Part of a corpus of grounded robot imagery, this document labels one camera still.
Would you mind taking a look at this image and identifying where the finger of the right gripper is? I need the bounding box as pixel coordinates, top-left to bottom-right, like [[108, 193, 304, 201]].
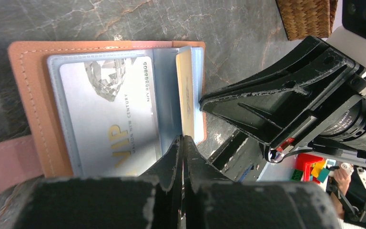
[[200, 36, 357, 104]]

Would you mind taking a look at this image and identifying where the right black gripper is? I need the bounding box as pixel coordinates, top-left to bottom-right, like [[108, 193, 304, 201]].
[[202, 64, 366, 163]]

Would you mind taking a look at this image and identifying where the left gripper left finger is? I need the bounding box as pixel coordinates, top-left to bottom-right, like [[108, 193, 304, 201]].
[[13, 136, 183, 229]]

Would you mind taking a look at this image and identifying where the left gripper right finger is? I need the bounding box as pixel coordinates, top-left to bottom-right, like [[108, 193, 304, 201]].
[[183, 136, 340, 229]]

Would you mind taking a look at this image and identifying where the gold credit card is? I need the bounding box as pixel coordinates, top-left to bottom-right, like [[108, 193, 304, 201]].
[[175, 46, 195, 137]]

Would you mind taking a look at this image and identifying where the brown leather card holder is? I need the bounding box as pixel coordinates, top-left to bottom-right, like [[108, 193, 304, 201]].
[[0, 41, 206, 194]]

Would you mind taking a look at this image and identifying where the brown wicker divided basket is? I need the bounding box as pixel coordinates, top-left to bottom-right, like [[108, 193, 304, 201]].
[[275, 0, 338, 41]]

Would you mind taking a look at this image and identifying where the colourful toy block pile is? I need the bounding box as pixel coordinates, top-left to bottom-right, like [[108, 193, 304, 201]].
[[290, 154, 330, 184]]

